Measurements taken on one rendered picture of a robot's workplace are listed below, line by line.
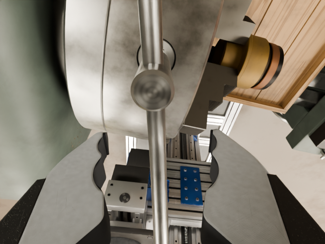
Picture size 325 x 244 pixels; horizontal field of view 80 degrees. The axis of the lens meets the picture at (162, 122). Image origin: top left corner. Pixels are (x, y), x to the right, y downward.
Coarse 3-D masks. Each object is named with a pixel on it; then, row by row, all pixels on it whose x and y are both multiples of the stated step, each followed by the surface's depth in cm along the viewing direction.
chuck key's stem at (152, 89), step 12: (168, 60) 14; (144, 72) 9; (156, 72) 9; (168, 72) 10; (132, 84) 10; (144, 84) 9; (156, 84) 9; (168, 84) 9; (132, 96) 10; (144, 96) 10; (156, 96) 10; (168, 96) 10; (144, 108) 10; (156, 108) 10
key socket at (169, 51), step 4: (164, 40) 17; (164, 44) 17; (168, 44) 17; (140, 48) 17; (164, 48) 17; (168, 48) 17; (172, 48) 17; (140, 52) 17; (164, 52) 17; (168, 52) 17; (172, 52) 17; (140, 56) 17; (168, 56) 17; (172, 56) 17; (140, 60) 17; (172, 60) 17; (172, 64) 17
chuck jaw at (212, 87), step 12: (204, 72) 28; (216, 72) 29; (228, 72) 29; (204, 84) 28; (216, 84) 28; (228, 84) 29; (204, 96) 27; (216, 96) 28; (192, 108) 27; (204, 108) 27; (192, 120) 26; (204, 120) 26; (180, 132) 29; (192, 132) 28
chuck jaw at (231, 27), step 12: (228, 0) 25; (240, 0) 25; (228, 12) 26; (240, 12) 26; (228, 24) 27; (240, 24) 27; (252, 24) 27; (216, 36) 28; (228, 36) 28; (240, 36) 28
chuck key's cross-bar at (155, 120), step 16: (144, 0) 9; (160, 0) 9; (144, 16) 9; (160, 16) 10; (144, 32) 10; (160, 32) 10; (144, 48) 10; (160, 48) 10; (144, 64) 11; (160, 112) 12; (160, 128) 12; (160, 144) 13; (160, 160) 13; (160, 176) 14; (160, 192) 14; (160, 208) 14; (160, 224) 14; (160, 240) 15
